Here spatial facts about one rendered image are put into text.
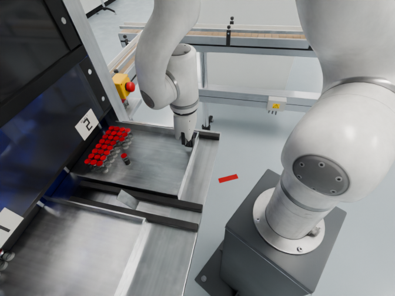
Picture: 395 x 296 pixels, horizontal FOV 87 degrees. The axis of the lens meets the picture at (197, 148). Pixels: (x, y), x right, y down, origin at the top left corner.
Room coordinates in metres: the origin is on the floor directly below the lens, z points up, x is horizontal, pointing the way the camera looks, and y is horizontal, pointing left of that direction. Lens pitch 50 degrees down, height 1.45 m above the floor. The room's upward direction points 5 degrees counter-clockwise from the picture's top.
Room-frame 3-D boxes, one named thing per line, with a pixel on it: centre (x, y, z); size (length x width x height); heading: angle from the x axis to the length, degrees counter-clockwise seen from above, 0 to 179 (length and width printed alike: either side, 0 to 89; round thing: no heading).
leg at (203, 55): (1.37, -0.10, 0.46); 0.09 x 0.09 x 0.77; 72
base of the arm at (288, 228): (0.21, -0.23, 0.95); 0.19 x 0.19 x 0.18
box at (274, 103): (1.15, -0.58, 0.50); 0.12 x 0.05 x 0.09; 72
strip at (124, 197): (0.27, 0.17, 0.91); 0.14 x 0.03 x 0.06; 71
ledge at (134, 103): (0.78, 0.32, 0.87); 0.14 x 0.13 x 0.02; 72
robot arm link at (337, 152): (0.19, -0.21, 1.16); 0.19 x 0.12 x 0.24; 134
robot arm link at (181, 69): (0.48, 0.03, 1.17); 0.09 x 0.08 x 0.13; 134
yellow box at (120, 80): (0.76, 0.29, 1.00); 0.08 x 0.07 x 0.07; 72
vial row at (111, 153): (0.50, 0.30, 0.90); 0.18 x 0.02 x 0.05; 162
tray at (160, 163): (0.46, 0.19, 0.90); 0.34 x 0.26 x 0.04; 72
